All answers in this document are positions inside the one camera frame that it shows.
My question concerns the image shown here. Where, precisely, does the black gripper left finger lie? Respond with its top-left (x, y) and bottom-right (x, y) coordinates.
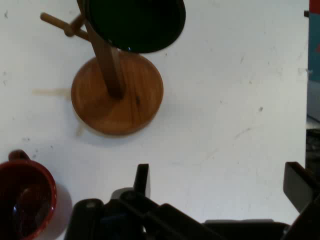
top-left (119, 163), bottom-right (221, 240)

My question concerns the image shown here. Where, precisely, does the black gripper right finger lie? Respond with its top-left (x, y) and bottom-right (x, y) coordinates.
top-left (282, 161), bottom-right (320, 240)

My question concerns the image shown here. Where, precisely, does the dark green ceramic mug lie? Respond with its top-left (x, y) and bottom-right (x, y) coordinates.
top-left (86, 0), bottom-right (187, 54)

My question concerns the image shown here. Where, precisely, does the wooden mug tree stand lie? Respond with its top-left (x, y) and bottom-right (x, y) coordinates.
top-left (39, 0), bottom-right (165, 136)

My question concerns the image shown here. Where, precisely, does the beige tape strip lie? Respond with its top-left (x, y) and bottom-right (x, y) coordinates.
top-left (75, 121), bottom-right (86, 137)
top-left (32, 88), bottom-right (74, 97)

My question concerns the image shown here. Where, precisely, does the red enamel mug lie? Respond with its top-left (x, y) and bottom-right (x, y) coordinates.
top-left (0, 149), bottom-right (58, 240)

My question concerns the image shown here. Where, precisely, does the teal foam block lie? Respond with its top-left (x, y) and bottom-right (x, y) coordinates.
top-left (307, 11), bottom-right (320, 83)

